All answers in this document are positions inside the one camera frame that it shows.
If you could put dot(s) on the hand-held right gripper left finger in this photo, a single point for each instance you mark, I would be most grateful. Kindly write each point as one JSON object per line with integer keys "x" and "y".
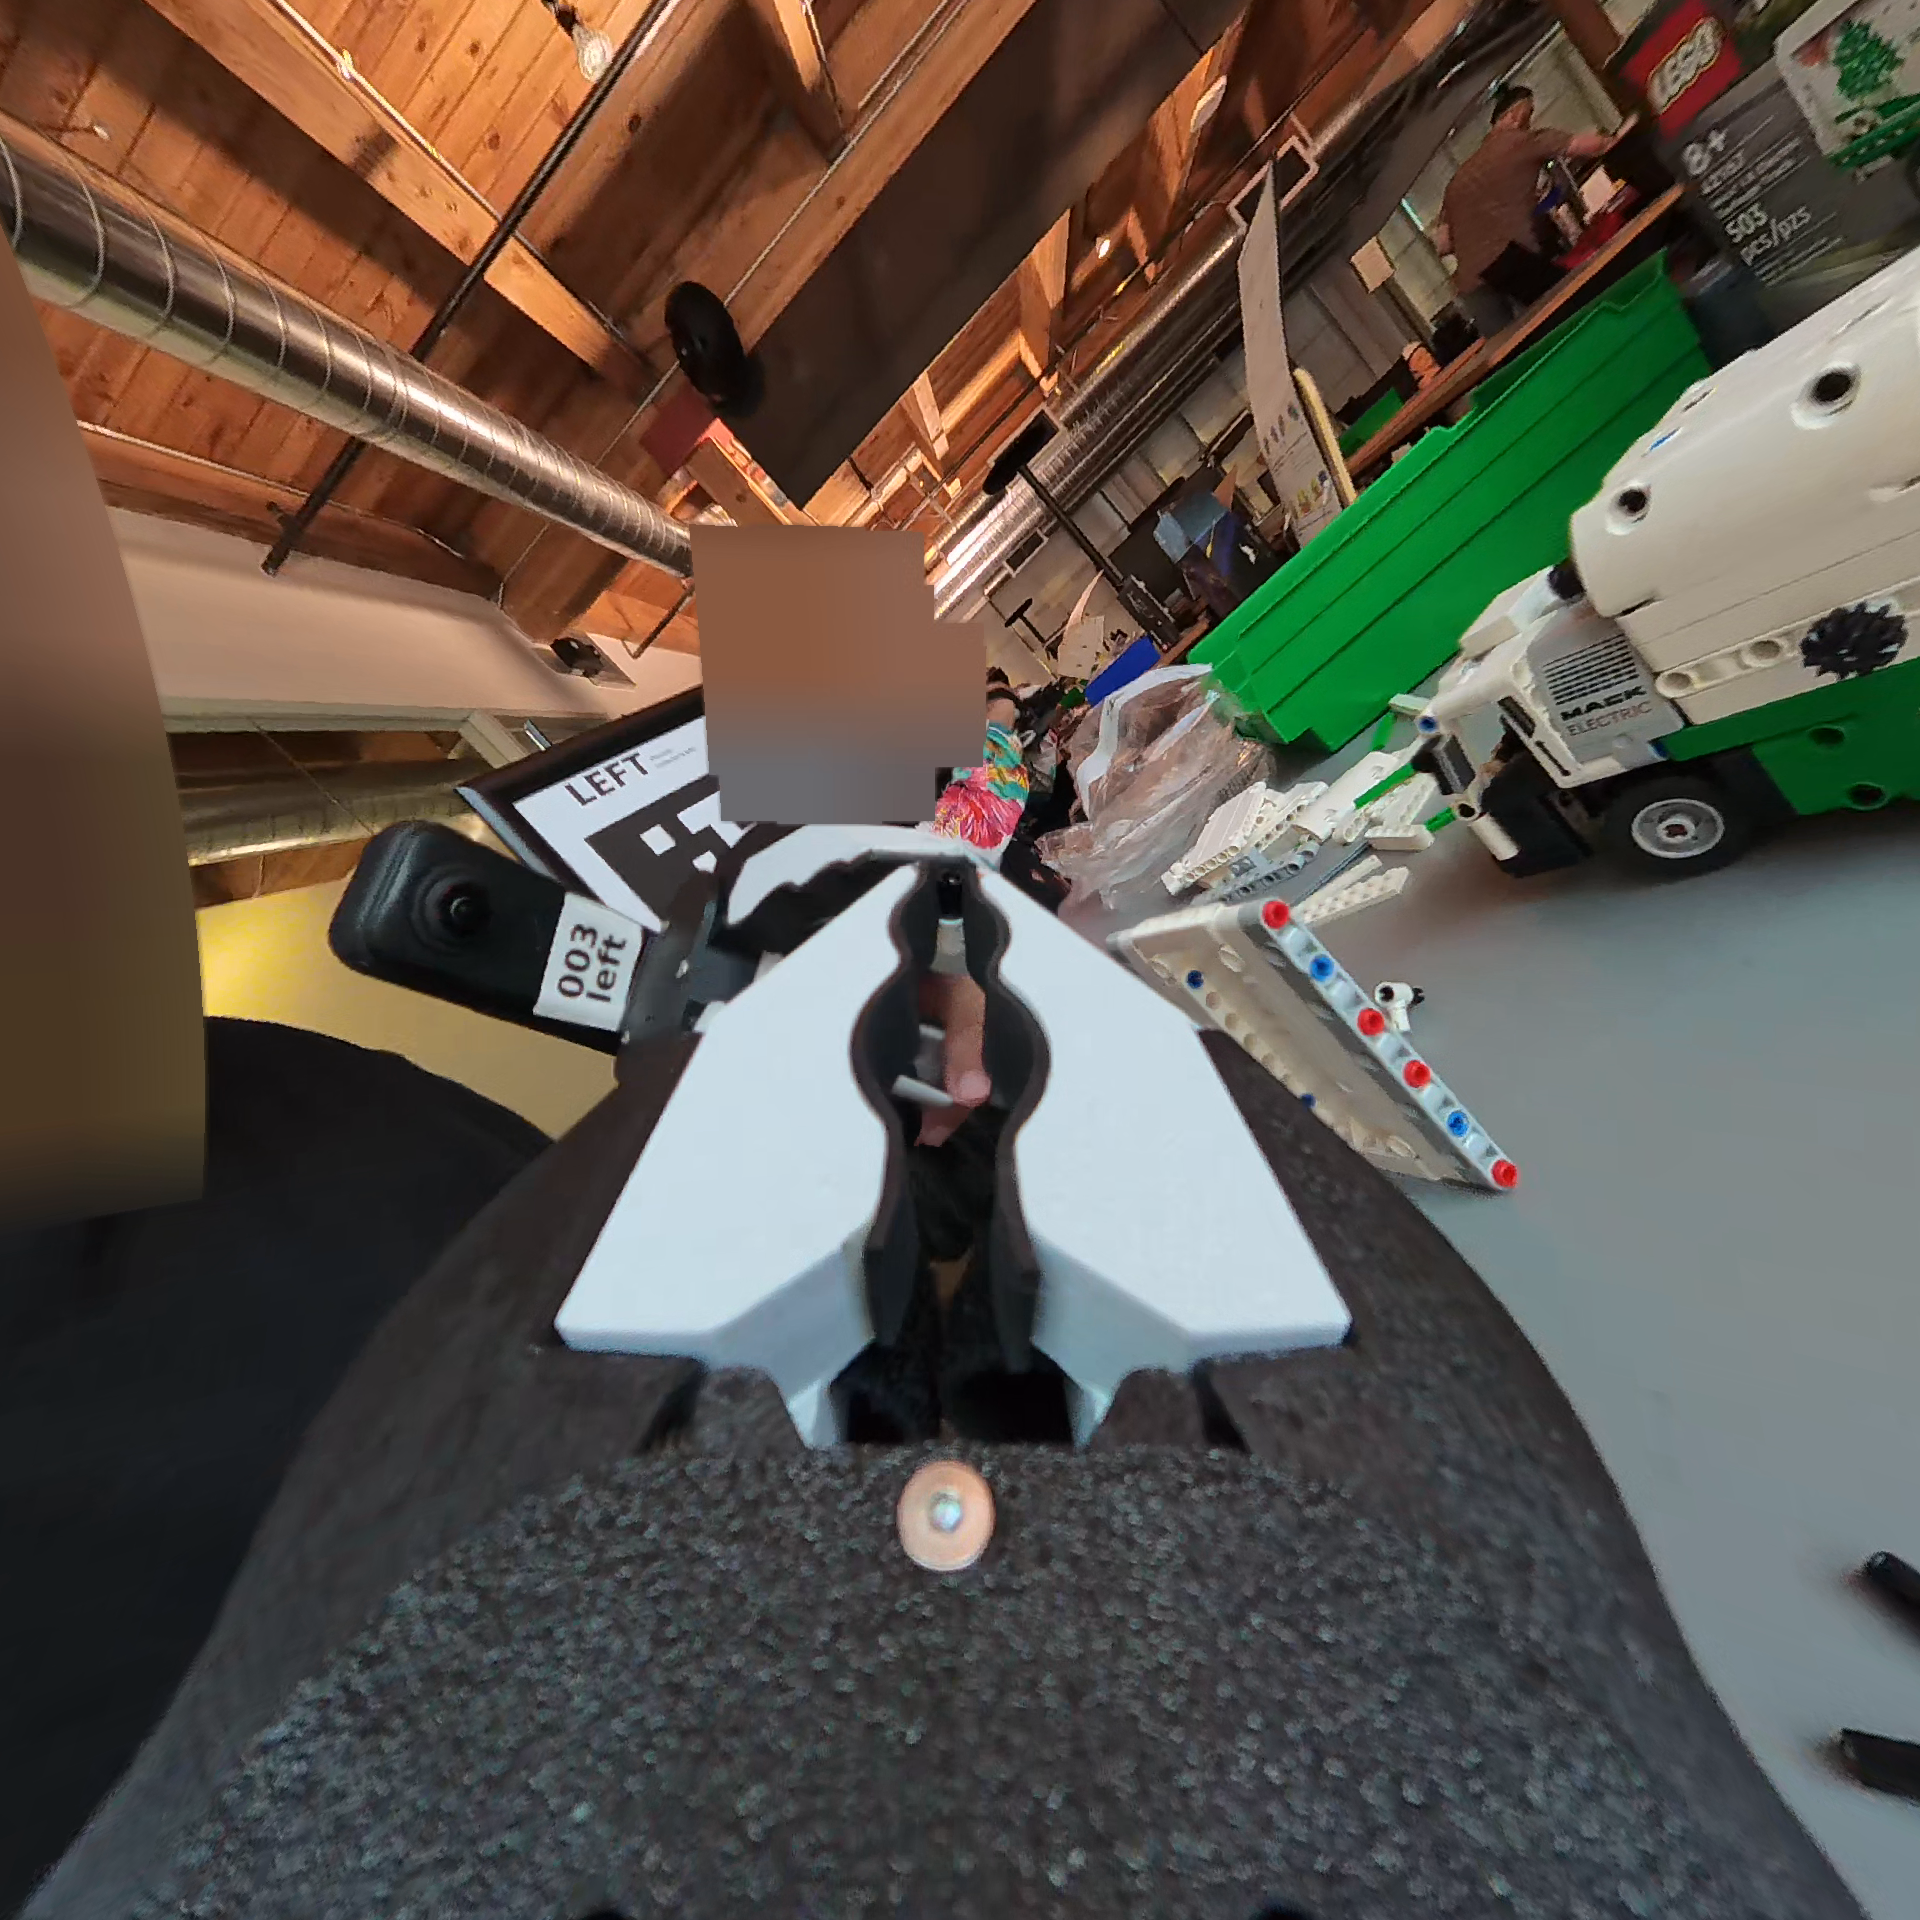
{"x": 704, "y": 1200}

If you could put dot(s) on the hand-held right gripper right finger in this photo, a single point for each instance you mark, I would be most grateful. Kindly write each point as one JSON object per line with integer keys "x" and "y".
{"x": 1155, "y": 1185}

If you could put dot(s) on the grey lego frame with pins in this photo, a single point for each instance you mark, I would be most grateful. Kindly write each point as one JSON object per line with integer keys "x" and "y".
{"x": 1350, "y": 1050}

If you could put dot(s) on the small black white lego pin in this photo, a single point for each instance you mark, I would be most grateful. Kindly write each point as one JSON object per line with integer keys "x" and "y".
{"x": 949, "y": 909}

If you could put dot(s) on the small white lego connector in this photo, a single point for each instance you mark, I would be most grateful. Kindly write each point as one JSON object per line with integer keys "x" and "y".
{"x": 1394, "y": 992}

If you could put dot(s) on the pile of white lego parts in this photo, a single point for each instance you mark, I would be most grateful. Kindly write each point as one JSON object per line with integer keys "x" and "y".
{"x": 1274, "y": 840}

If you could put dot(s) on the white green lego truck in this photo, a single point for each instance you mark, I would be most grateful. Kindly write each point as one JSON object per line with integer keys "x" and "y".
{"x": 1724, "y": 601}

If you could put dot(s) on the black lego axle pin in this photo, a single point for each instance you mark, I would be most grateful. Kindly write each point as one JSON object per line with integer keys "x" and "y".
{"x": 1882, "y": 1759}
{"x": 1893, "y": 1580}

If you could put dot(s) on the grey lego set box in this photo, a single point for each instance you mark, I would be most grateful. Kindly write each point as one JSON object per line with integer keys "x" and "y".
{"x": 1741, "y": 165}

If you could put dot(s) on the clear plastic bags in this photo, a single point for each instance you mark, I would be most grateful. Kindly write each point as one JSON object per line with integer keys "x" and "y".
{"x": 1140, "y": 780}

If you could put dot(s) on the floral patterned cloth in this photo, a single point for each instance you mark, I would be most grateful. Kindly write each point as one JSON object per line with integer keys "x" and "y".
{"x": 990, "y": 788}

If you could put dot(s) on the black round ceiling lamp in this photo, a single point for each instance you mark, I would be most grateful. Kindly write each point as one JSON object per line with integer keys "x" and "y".
{"x": 713, "y": 344}

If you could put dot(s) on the green plastic bin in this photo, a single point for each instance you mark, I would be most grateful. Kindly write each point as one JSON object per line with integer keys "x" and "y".
{"x": 1440, "y": 524}

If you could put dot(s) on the black round lamp on pole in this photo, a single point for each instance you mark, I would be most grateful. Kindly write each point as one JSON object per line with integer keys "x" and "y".
{"x": 1020, "y": 450}

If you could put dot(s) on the white poster board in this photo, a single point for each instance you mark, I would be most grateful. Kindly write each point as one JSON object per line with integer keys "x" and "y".
{"x": 1274, "y": 361}

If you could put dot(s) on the wooden workbench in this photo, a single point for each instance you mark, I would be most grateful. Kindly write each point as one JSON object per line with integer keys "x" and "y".
{"x": 1515, "y": 323}

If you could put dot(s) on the large metal air duct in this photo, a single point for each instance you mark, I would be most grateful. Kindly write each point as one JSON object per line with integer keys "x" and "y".
{"x": 301, "y": 344}

